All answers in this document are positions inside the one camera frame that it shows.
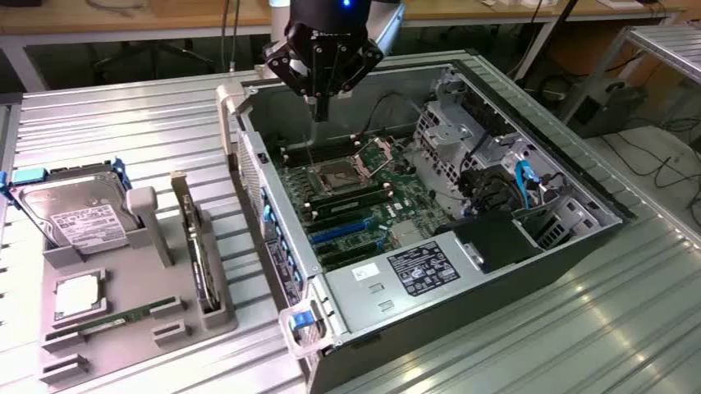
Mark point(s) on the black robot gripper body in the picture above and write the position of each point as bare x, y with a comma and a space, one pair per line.
329, 24

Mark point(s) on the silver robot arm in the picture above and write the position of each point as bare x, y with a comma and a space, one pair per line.
390, 24

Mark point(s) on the black office chair base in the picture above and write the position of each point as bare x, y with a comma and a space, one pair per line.
159, 49

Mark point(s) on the metal socket cover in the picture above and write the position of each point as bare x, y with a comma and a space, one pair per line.
376, 154

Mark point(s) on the wooden desk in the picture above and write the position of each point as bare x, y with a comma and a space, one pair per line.
110, 20
493, 10

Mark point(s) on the metal drive cage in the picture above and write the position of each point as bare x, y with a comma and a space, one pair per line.
438, 164

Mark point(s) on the CPU socket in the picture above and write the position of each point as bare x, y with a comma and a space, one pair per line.
334, 178

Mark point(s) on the green motherboard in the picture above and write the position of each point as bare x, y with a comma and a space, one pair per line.
405, 193

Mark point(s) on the installed dark RAM stick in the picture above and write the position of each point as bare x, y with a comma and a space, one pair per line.
350, 205

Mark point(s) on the blue expansion slot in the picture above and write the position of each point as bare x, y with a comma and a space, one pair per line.
337, 232

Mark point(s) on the silver chipset heat sink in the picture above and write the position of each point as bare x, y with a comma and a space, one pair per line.
408, 236

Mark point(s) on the black box on floor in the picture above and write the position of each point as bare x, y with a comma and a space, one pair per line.
608, 106

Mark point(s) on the black plastic air shroud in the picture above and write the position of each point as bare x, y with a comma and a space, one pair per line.
488, 242

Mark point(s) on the silver hard disk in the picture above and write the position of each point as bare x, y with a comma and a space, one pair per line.
71, 205

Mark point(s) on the blue disk caddy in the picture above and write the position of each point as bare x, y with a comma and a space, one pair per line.
27, 176

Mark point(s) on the metal slat table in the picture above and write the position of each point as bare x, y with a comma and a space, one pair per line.
668, 41

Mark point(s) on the grey power supply unit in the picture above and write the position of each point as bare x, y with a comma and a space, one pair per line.
384, 299

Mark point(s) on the grey parts rack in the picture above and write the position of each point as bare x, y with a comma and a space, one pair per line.
137, 287

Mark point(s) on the blue case latch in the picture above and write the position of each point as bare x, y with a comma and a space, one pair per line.
301, 320

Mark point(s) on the open black PC case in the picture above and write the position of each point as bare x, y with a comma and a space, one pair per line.
493, 308

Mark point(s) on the green RAM stick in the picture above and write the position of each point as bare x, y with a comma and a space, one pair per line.
131, 316

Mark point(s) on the silver CPU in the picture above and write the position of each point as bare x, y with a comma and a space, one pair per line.
79, 295

